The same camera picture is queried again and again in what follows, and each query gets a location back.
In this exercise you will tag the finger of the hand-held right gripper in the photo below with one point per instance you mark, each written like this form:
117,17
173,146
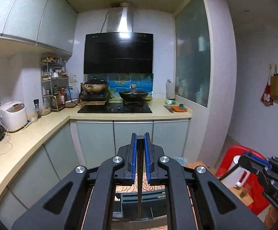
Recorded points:
249,164
259,158

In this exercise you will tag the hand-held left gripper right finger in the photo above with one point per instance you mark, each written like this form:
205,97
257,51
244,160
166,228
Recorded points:
148,158

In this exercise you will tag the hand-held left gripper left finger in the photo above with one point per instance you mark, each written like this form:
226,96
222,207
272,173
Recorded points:
134,158

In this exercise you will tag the dark wooden chopstick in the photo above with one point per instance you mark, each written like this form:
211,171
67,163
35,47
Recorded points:
139,172

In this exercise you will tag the dark grey utensil holder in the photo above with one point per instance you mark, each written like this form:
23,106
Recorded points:
127,204

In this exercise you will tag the white electric kettle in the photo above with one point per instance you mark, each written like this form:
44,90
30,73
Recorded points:
235,175

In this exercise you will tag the red plastic chair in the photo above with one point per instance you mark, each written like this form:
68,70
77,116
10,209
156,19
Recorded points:
227,158

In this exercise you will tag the glass cup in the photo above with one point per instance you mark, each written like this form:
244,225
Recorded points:
245,191

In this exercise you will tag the tan board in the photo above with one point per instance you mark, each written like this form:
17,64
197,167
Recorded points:
237,200

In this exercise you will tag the grey lower kitchen cabinets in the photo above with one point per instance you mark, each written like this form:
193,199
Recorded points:
93,143

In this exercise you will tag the grey kitchen cabinets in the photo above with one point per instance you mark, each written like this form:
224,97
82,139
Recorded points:
93,143
33,12

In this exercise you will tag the black glass hob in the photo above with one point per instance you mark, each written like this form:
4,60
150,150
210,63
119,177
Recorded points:
115,107

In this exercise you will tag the orange cutting board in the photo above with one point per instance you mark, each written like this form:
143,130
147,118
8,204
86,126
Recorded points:
178,109

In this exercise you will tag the red and white oven mitt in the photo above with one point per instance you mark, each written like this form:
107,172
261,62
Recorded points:
266,97

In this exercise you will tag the black wok with lid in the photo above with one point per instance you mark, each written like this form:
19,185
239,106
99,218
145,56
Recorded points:
134,94

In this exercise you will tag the white plastic bottle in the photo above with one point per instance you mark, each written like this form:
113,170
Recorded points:
170,89

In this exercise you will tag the black portable stove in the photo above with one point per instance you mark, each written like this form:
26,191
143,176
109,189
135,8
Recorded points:
93,98

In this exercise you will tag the brown hanging cloth bag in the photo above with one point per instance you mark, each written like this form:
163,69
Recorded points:
275,86

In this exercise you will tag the blue tile backsplash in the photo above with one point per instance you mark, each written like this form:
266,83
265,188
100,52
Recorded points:
119,81

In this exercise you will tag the gold pan with lid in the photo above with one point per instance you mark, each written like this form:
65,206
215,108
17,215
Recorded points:
94,86

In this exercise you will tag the small steel bowl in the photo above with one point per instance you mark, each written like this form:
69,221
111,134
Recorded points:
71,103

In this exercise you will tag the glass bowl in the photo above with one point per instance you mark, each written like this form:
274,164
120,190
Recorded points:
45,111

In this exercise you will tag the black range hood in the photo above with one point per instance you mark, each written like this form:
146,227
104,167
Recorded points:
117,52

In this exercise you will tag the black pepper grinder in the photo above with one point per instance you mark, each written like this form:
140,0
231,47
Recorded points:
37,109

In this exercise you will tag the steel spice rack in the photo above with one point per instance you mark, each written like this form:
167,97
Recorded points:
55,76

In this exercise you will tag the frosted glass partition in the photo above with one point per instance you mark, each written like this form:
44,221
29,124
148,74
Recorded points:
191,52

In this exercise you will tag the white rice cooker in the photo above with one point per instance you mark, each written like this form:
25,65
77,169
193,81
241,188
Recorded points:
13,116

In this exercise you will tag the steel hood chimney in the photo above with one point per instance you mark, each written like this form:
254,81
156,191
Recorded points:
124,19

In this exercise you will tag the grey upper kitchen cabinets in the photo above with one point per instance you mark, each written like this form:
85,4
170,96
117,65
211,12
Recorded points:
33,12

